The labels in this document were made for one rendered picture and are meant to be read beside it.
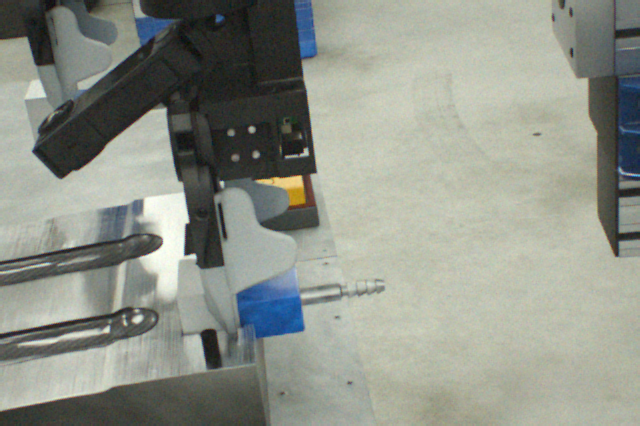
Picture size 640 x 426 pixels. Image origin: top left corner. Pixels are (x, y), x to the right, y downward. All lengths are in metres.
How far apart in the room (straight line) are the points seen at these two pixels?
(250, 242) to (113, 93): 0.12
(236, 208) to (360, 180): 2.35
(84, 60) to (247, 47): 0.31
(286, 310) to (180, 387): 0.08
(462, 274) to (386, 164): 0.65
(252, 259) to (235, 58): 0.12
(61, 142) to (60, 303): 0.16
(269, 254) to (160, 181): 0.50
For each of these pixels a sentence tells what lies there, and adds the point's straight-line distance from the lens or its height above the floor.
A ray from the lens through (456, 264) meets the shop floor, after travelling 2.58.
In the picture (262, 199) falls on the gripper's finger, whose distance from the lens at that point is 0.75.
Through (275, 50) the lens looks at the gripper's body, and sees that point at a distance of 0.66.
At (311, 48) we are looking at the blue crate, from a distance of 3.98.
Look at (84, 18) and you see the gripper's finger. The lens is 1.01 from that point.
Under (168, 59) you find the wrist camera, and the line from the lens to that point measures 0.65.
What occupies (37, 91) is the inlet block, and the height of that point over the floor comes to 0.96.
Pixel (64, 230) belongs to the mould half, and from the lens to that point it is 0.90.
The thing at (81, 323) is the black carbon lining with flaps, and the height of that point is 0.89.
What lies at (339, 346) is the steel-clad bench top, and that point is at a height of 0.80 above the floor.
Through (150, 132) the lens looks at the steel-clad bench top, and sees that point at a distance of 1.30.
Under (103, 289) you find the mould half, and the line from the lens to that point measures 0.80.
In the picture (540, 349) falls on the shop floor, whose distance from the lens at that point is 2.28.
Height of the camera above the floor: 1.26
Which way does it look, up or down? 26 degrees down
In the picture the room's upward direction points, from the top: 7 degrees counter-clockwise
